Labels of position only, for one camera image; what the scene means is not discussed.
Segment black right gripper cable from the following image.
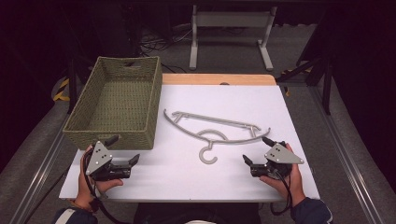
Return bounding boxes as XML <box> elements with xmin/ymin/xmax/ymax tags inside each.
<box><xmin>269</xmin><ymin>169</ymin><xmax>294</xmax><ymax>217</ymax></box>

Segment black floor cables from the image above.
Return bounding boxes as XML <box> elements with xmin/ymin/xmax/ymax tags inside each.
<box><xmin>139</xmin><ymin>27</ymin><xmax>194</xmax><ymax>74</ymax></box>

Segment person's right hand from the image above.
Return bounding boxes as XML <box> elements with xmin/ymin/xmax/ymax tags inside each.
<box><xmin>259</xmin><ymin>142</ymin><xmax>307</xmax><ymax>208</ymax></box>

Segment person's left hand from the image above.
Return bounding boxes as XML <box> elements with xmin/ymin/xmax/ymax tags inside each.
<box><xmin>74</xmin><ymin>145</ymin><xmax>125</xmax><ymax>212</ymax></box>

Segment person's dark torso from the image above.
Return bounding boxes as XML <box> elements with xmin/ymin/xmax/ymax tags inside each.
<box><xmin>133</xmin><ymin>202</ymin><xmax>263</xmax><ymax>224</ymax></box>

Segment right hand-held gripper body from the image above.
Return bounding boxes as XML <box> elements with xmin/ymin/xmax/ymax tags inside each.
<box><xmin>249</xmin><ymin>140</ymin><xmax>305</xmax><ymax>181</ymax></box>

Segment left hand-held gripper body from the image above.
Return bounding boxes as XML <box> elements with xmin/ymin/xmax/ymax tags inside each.
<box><xmin>85</xmin><ymin>140</ymin><xmax>134</xmax><ymax>182</ymax></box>

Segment green woven basket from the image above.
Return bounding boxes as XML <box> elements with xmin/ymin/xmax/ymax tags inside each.
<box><xmin>63</xmin><ymin>55</ymin><xmax>163</xmax><ymax>151</ymax></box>

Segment grey plastic clothes hanger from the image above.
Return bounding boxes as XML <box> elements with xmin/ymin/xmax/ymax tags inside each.
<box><xmin>163</xmin><ymin>108</ymin><xmax>272</xmax><ymax>165</ymax></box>

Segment white metal stand frame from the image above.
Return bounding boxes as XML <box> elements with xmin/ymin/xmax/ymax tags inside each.
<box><xmin>189</xmin><ymin>4</ymin><xmax>278</xmax><ymax>73</ymax></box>

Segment black metal post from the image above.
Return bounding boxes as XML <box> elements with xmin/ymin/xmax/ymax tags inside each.
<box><xmin>66</xmin><ymin>57</ymin><xmax>79</xmax><ymax>115</ymax></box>

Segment dark metal stand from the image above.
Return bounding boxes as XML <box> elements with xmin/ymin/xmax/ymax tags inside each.
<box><xmin>275</xmin><ymin>54</ymin><xmax>333</xmax><ymax>117</ymax></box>

